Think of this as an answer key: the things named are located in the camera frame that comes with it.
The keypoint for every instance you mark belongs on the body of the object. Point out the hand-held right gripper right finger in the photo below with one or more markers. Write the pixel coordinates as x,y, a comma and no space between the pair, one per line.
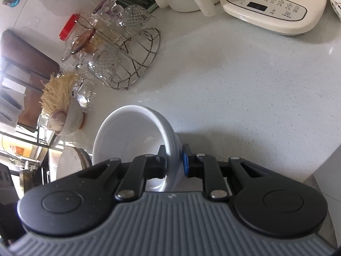
185,162

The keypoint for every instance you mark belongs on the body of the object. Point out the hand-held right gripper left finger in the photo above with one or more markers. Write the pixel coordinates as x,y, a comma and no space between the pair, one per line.
162,162

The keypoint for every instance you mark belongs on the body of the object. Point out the white ceramic bowl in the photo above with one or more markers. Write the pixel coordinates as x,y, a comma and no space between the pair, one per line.
128,138

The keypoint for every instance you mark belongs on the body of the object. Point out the deep leaf-pattern plate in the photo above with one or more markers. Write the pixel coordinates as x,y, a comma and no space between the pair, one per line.
69,162

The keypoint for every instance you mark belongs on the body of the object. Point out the black dish rack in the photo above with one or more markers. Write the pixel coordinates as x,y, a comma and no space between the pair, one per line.
8,104

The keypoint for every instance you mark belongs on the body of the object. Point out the garlic bulbs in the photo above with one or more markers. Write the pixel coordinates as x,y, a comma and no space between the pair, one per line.
57,120

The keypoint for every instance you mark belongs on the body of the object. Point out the small white bowl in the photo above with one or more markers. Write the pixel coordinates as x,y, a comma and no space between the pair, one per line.
73,120

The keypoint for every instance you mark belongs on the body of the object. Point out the dry noodle bundle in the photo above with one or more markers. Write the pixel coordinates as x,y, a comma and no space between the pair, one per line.
57,93

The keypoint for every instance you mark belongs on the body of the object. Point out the brown cutting board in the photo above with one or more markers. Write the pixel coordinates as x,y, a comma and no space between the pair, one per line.
29,53

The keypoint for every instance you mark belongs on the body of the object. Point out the red-lidded jar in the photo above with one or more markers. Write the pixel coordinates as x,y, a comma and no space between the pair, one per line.
69,28

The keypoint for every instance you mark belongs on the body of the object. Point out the cream electric cooker base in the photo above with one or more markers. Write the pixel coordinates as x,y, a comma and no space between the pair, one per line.
274,8

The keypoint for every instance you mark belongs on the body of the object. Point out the flower-pattern bowl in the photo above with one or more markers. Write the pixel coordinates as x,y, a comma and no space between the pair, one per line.
335,0

